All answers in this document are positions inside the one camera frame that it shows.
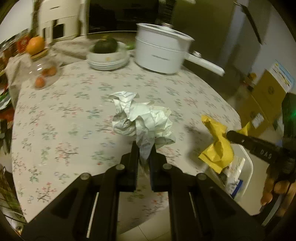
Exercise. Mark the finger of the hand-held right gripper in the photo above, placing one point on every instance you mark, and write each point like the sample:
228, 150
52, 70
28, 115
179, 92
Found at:
240, 138

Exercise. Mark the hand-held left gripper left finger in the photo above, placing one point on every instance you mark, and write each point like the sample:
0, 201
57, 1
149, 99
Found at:
134, 162

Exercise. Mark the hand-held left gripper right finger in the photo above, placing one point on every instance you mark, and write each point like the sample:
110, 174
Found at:
153, 166

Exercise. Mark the yellow wrapper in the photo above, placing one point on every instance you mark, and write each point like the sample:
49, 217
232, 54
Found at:
219, 148

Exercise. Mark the white trash bin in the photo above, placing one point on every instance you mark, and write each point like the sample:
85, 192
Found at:
246, 162

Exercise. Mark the white paper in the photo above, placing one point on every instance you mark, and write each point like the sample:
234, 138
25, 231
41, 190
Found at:
143, 120

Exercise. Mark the blue box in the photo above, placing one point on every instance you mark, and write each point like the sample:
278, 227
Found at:
237, 188

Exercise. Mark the person's right hand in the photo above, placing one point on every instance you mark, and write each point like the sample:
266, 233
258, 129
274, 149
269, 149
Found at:
268, 187

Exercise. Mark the blue white printed poster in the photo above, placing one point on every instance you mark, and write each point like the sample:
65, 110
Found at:
283, 74

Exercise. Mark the grey refrigerator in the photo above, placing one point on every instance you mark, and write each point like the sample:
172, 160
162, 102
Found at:
238, 41

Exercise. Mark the white bowl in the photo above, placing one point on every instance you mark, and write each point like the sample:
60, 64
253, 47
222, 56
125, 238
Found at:
115, 56

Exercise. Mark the white electric pot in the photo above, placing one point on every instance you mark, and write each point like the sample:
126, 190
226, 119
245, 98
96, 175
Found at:
159, 51

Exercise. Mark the green vegetable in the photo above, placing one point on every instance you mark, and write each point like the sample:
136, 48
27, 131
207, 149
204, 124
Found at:
130, 46

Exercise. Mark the dark green squash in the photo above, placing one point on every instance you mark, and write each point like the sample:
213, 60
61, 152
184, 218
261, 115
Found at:
105, 45

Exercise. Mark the small orange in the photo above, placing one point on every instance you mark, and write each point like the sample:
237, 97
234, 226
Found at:
49, 71
40, 82

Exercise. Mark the small floral cloth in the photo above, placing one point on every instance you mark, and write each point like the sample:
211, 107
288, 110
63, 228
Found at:
69, 49

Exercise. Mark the cluttered metal shelf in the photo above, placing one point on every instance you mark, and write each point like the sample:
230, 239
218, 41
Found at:
4, 139

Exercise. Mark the clear glass jar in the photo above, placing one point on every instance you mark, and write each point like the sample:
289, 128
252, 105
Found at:
41, 64

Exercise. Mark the black microwave oven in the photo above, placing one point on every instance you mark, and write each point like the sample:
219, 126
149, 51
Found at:
111, 16

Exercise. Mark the large orange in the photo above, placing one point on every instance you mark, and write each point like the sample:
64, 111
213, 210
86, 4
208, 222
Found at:
35, 45

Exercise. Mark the white air fryer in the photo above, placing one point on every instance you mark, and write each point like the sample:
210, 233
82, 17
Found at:
60, 18

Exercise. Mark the red label bottle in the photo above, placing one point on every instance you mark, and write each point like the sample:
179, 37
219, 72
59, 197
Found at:
23, 42

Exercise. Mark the dried twigs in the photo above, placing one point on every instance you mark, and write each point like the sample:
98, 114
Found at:
35, 16

